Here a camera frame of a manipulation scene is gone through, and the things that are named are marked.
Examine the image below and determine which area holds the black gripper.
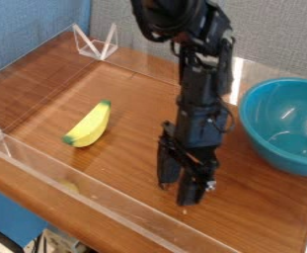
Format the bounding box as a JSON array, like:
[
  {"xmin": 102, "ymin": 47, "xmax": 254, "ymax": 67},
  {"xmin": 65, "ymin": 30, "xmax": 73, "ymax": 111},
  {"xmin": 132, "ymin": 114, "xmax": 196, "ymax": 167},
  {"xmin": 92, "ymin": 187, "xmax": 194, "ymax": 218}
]
[{"xmin": 156, "ymin": 103, "xmax": 231, "ymax": 206}]

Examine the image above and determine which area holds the blue plastic bowl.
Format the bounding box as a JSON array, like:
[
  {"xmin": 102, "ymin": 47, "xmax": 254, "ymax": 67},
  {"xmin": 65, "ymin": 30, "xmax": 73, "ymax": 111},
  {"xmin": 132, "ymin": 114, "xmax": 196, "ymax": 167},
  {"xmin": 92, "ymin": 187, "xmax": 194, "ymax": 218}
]
[{"xmin": 239, "ymin": 77, "xmax": 307, "ymax": 177}]

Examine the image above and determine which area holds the black blue robot arm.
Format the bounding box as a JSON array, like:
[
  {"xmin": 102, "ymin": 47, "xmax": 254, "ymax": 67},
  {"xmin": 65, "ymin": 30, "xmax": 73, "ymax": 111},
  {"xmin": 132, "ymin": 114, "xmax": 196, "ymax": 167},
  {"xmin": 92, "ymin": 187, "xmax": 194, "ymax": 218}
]
[{"xmin": 131, "ymin": 0, "xmax": 235, "ymax": 206}]

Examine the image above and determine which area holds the yellow toy banana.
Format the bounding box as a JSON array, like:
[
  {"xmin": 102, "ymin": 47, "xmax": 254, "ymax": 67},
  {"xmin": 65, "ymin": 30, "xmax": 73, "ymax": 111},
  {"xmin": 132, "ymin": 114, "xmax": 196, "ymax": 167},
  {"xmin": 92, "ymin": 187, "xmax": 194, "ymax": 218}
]
[{"xmin": 61, "ymin": 100, "xmax": 111, "ymax": 147}]

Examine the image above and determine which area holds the clear acrylic front barrier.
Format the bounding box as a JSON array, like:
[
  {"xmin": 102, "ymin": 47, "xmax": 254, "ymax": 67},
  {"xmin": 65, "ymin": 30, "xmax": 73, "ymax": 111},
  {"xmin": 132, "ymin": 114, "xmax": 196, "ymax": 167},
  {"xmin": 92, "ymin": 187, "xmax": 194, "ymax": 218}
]
[{"xmin": 0, "ymin": 134, "xmax": 239, "ymax": 253}]

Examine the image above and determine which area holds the clear acrylic barrier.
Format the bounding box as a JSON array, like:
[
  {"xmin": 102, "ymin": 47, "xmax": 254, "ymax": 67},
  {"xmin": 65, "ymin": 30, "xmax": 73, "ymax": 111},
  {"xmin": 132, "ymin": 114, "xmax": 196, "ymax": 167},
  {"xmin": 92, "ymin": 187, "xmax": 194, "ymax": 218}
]
[
  {"xmin": 0, "ymin": 134, "xmax": 239, "ymax": 253},
  {"xmin": 106, "ymin": 47, "xmax": 290, "ymax": 105}
]

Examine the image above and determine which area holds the clear acrylic back barrier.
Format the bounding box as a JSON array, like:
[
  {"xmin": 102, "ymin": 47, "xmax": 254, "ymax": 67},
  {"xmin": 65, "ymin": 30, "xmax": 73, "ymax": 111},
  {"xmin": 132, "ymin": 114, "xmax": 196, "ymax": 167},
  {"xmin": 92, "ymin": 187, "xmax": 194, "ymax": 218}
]
[{"xmin": 106, "ymin": 47, "xmax": 290, "ymax": 105}]

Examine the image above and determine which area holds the clear acrylic corner bracket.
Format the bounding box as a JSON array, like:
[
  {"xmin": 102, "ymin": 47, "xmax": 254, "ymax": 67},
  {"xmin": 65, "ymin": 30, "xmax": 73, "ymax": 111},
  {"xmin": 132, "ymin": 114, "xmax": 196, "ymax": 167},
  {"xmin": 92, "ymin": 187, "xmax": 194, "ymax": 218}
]
[{"xmin": 72, "ymin": 24, "xmax": 119, "ymax": 61}]

